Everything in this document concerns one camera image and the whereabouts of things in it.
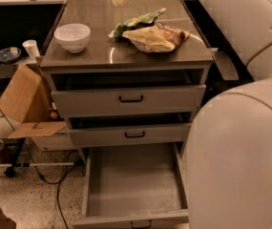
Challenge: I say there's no low grey side shelf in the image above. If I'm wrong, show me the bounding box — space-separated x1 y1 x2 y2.
0 57 37 78

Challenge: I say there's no grey metal drawer cabinet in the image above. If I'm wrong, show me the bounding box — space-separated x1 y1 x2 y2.
39 0 215 164

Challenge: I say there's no black white metal stand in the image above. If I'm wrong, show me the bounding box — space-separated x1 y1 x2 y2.
0 138 74 177

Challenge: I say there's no grey middle drawer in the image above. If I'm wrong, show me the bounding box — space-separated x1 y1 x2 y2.
70 123 191 147

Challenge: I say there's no black floor cable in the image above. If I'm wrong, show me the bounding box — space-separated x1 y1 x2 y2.
0 95 81 229

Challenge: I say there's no open cardboard box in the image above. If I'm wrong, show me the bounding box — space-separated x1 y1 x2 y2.
0 64 67 138

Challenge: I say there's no green jalapeno chip bag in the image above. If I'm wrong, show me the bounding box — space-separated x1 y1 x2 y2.
109 8 166 38

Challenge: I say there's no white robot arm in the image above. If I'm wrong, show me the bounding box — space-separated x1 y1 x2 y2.
186 0 272 229

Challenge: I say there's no black office chair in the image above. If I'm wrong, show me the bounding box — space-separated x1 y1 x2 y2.
201 51 253 106

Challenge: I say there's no white paper cup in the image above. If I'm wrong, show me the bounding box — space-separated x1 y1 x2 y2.
22 39 40 59

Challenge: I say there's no blue patterned bowl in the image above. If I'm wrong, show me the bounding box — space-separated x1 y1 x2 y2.
0 47 22 64

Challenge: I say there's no white ceramic bowl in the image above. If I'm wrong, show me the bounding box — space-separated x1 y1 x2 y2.
53 23 91 53

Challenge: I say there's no grey drawer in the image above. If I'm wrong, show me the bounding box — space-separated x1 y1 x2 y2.
70 123 191 147
52 85 205 117
73 143 188 229

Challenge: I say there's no yellow brown chip bag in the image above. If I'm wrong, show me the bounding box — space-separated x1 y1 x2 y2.
122 23 190 53

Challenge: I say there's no grey top drawer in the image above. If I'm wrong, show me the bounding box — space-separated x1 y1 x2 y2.
52 85 205 117

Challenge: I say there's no white box under cardboard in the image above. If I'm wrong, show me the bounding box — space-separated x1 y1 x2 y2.
32 128 74 152

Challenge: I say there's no grey bottom drawer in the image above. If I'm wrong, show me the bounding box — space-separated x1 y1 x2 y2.
73 143 188 229

